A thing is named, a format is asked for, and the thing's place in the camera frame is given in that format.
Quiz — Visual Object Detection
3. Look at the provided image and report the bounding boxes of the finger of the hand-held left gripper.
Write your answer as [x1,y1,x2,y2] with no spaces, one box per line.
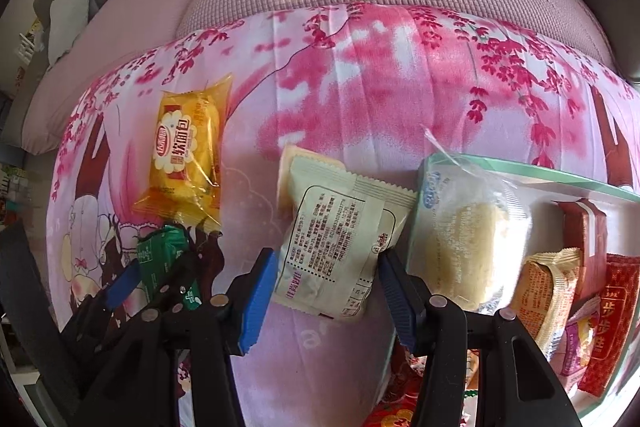
[155,229,226,323]
[60,259,143,358]

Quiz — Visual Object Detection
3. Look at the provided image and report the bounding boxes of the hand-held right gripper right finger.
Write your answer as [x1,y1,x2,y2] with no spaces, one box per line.
[378,252,583,427]

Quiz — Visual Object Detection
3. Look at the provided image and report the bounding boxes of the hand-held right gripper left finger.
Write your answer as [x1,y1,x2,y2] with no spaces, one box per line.
[82,248,278,427]

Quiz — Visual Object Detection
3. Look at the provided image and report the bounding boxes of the small green snack packet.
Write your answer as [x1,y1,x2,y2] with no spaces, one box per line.
[136,224,203,313]

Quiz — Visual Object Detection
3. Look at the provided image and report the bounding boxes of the cream snack packet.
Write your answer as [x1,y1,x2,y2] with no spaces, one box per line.
[272,144,418,323]

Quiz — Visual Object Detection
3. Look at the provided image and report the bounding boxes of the clear packet with white cake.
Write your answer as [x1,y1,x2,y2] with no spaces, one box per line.
[407,127,533,313]

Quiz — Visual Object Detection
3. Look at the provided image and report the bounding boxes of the green cracker packet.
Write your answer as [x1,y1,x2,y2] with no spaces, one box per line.
[462,349,485,408]

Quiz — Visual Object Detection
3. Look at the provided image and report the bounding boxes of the purple snack packet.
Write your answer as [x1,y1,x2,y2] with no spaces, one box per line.
[555,294,601,380]

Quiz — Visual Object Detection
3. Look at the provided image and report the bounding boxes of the red packet with white stripe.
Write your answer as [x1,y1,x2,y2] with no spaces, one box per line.
[557,199,608,303]

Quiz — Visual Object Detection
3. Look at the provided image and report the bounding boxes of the teal cardboard box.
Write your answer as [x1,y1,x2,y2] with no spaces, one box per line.
[405,152,640,427]

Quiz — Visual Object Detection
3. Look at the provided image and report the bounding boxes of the red gold patterned packet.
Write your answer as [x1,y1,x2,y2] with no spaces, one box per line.
[577,254,640,398]

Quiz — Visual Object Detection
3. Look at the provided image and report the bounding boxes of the red snack packet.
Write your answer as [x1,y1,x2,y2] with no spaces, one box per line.
[362,342,426,427]

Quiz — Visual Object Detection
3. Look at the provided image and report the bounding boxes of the yellow cake packet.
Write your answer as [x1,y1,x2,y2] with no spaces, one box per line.
[131,74,235,228]

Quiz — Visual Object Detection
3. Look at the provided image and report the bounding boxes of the beige snack packet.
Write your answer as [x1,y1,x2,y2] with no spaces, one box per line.
[515,247,583,360]

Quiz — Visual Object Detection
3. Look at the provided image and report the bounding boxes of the pink printed blanket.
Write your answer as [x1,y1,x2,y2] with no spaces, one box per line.
[45,2,640,427]

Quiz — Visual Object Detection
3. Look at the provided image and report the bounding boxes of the pale grey cushion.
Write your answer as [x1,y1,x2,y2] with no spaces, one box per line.
[47,0,95,65]

